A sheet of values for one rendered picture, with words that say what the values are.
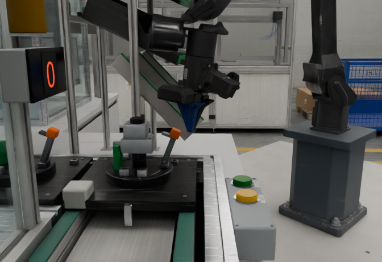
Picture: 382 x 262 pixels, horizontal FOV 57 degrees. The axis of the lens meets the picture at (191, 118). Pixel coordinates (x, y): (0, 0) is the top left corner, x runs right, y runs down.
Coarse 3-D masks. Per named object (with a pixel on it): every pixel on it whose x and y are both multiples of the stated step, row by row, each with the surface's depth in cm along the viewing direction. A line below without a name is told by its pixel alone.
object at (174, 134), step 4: (172, 128) 72; (176, 128) 73; (164, 132) 72; (168, 132) 74; (172, 132) 72; (176, 132) 72; (180, 132) 72; (168, 136) 72; (172, 136) 72; (176, 136) 72; (172, 140) 73; (168, 144) 73; (172, 144) 73; (168, 148) 73; (172, 148) 73; (168, 152) 73; (164, 156) 73; (168, 156) 73; (164, 160) 73
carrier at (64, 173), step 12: (36, 156) 81; (60, 156) 87; (72, 156) 87; (36, 168) 74; (48, 168) 74; (60, 168) 79; (72, 168) 79; (84, 168) 81; (36, 180) 71; (48, 180) 73; (60, 180) 73; (72, 180) 73; (48, 192) 67; (60, 192) 67; (48, 204) 64
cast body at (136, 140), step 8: (128, 120) 74; (136, 120) 71; (144, 120) 73; (128, 128) 71; (136, 128) 71; (144, 128) 71; (128, 136) 71; (136, 136) 71; (144, 136) 71; (152, 136) 73; (120, 144) 73; (128, 144) 72; (136, 144) 71; (144, 144) 71; (152, 144) 72; (128, 152) 72; (136, 152) 72; (144, 152) 72
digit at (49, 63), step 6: (42, 54) 49; (48, 54) 51; (54, 54) 53; (42, 60) 49; (48, 60) 51; (54, 60) 53; (48, 66) 51; (54, 66) 53; (48, 72) 51; (54, 72) 53; (48, 78) 51; (54, 78) 53; (48, 84) 51; (54, 84) 53; (48, 90) 51; (54, 90) 53
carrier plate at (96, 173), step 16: (112, 160) 84; (192, 160) 84; (96, 176) 75; (176, 176) 75; (192, 176) 75; (96, 192) 67; (112, 192) 67; (128, 192) 67; (144, 192) 67; (160, 192) 67; (176, 192) 67; (192, 192) 67; (64, 208) 64; (96, 208) 64; (112, 208) 64; (144, 208) 64; (160, 208) 64; (176, 208) 64; (192, 208) 64
